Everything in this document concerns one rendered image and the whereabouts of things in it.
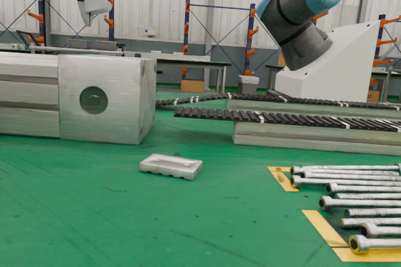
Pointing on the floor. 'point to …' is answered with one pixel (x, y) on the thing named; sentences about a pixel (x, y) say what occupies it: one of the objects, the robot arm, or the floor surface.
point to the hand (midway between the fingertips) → (85, 20)
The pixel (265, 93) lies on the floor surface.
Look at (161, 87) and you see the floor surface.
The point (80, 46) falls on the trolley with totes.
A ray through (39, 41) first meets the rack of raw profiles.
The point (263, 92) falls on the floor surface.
